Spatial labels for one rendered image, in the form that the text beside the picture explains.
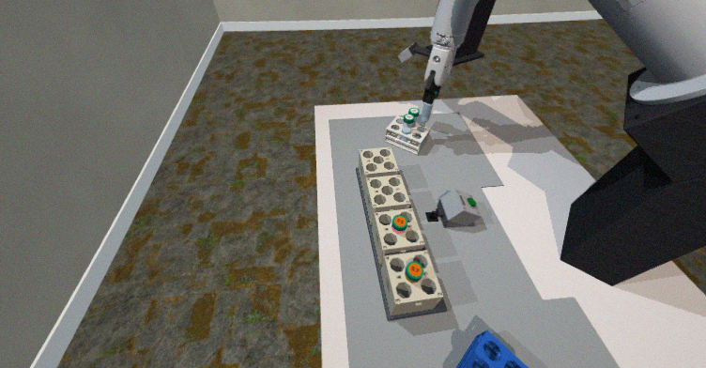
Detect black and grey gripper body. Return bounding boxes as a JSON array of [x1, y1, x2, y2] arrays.
[[424, 40, 460, 86]]

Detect grey bench mat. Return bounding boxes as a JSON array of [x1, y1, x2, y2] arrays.
[[329, 112, 620, 368]]

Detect blue tube rack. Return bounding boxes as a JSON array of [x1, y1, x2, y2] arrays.
[[456, 330, 529, 368]]

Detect beige bucket adapter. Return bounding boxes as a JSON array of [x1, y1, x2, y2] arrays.
[[364, 175, 410, 225], [372, 208, 425, 266], [380, 251, 443, 316], [359, 147, 399, 193]]

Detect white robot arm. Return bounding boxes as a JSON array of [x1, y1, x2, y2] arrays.
[[430, 0, 706, 105]]

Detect white tube rack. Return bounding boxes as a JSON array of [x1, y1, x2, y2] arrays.
[[384, 116, 431, 156]]

